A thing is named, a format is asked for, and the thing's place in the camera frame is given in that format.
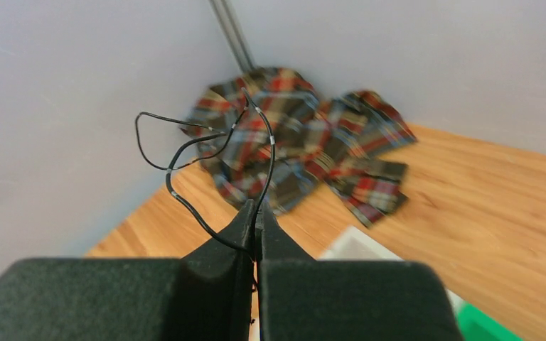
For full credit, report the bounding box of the green plastic bin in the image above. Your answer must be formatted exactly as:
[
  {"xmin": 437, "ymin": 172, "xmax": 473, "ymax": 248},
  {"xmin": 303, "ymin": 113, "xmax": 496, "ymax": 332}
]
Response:
[{"xmin": 456, "ymin": 303, "xmax": 522, "ymax": 341}]

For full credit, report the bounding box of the white plastic bin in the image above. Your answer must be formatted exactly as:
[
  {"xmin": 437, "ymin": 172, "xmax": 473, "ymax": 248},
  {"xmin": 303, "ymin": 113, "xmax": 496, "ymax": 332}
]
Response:
[{"xmin": 318, "ymin": 225, "xmax": 465, "ymax": 314}]

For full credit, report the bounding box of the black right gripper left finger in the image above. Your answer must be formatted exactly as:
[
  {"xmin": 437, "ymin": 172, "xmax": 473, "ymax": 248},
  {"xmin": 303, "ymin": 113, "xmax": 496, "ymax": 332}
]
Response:
[{"xmin": 0, "ymin": 199, "xmax": 256, "ymax": 341}]

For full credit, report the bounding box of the plaid flannel shirt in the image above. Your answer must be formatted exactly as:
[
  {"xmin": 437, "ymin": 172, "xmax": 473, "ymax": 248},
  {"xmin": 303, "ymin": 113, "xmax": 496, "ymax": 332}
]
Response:
[{"xmin": 183, "ymin": 67, "xmax": 416, "ymax": 226}]

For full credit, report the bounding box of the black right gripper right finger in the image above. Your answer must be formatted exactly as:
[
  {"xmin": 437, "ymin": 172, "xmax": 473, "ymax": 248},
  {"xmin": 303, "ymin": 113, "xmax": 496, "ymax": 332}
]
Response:
[{"xmin": 255, "ymin": 205, "xmax": 463, "ymax": 340}]

